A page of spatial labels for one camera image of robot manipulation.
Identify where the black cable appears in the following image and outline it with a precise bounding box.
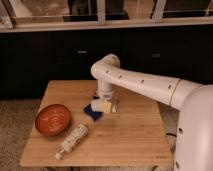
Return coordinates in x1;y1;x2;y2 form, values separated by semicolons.
165;132;178;154

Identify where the dark cabinet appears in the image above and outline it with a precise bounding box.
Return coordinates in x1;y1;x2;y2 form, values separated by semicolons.
0;25;213;99

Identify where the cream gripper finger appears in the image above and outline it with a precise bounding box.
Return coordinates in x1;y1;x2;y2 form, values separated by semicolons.
103;100;112;113

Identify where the wooden table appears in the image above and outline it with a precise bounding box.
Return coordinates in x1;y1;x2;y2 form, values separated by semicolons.
20;80;173;167

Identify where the blue sponge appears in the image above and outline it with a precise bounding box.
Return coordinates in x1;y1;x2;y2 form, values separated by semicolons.
83;105;102;121

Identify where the silver drawer handle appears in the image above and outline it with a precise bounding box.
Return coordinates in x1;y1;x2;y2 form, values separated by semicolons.
76;50;88;54

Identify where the orange ceramic bowl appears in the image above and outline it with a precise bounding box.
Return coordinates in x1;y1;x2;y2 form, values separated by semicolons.
35;104;71;136

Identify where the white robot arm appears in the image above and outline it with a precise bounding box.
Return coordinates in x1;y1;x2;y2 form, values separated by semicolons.
91;54;213;171

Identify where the white plastic bottle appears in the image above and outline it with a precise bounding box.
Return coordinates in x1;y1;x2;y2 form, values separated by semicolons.
55;124;88;160

